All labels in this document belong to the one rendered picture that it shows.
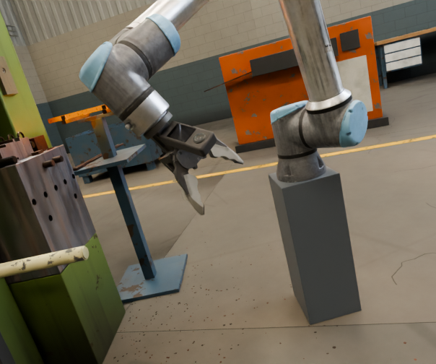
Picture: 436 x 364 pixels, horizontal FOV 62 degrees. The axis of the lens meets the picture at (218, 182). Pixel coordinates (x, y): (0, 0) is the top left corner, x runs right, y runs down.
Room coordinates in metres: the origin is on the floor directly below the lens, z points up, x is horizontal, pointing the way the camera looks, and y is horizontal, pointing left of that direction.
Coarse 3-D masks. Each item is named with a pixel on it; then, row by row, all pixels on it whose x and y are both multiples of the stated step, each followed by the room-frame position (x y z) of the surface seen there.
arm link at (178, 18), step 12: (168, 0) 0.99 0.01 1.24; (180, 0) 1.00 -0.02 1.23; (192, 0) 1.02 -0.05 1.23; (204, 0) 1.06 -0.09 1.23; (144, 12) 0.97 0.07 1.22; (156, 12) 0.96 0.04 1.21; (168, 12) 0.97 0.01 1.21; (180, 12) 0.99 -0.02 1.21; (192, 12) 1.03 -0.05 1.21; (132, 24) 0.94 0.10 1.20; (180, 24) 1.00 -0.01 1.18
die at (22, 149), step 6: (24, 138) 1.51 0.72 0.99; (0, 144) 1.44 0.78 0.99; (6, 144) 1.39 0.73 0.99; (12, 144) 1.42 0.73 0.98; (18, 144) 1.46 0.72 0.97; (24, 144) 1.49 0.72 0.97; (30, 144) 1.53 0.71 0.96; (0, 150) 1.34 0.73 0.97; (6, 150) 1.38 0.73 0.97; (12, 150) 1.41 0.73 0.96; (18, 150) 1.44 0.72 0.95; (24, 150) 1.48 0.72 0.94; (30, 150) 1.52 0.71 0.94; (0, 156) 1.34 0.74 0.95; (6, 156) 1.36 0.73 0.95; (18, 156) 1.43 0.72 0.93; (24, 156) 1.46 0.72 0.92
